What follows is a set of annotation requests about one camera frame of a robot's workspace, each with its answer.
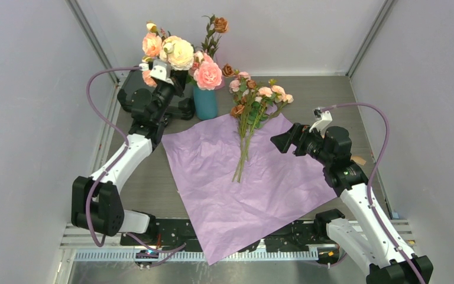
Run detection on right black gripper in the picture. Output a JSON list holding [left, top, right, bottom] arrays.
[[271, 122, 333, 166]]

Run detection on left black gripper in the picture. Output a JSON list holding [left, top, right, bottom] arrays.
[[152, 67, 187, 124]]

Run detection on cream white rose stem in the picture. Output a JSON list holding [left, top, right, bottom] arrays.
[[159, 35, 194, 70]]

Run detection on large pink rose stem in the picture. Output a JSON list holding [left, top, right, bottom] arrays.
[[189, 51, 222, 91]]

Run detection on pink flower bouquet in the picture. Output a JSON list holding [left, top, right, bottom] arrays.
[[229, 70, 294, 183]]

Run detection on purple and pink wrapping paper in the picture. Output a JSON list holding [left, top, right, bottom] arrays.
[[161, 115, 336, 265]]

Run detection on brown rose flower stem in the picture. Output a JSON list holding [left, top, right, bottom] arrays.
[[200, 14, 229, 60]]

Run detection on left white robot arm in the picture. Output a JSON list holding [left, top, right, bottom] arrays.
[[71, 71, 187, 247]]

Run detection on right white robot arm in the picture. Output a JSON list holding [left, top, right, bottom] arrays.
[[270, 123, 433, 283]]

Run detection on teal vase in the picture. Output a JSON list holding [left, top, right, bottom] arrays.
[[193, 86, 218, 120]]

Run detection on black carrying case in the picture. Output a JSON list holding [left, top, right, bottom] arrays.
[[117, 70, 195, 128]]

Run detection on peach artificial roses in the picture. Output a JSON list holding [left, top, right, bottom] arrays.
[[141, 21, 173, 89]]

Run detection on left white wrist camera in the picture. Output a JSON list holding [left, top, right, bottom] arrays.
[[139, 60, 174, 87]]

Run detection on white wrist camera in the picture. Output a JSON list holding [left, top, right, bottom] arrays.
[[309, 107, 333, 134], [139, 60, 174, 87]]

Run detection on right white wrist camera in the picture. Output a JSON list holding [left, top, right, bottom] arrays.
[[309, 107, 333, 134]]

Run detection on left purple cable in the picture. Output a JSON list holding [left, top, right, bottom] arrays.
[[85, 66, 187, 269]]

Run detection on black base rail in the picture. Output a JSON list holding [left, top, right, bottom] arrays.
[[134, 218, 340, 256]]

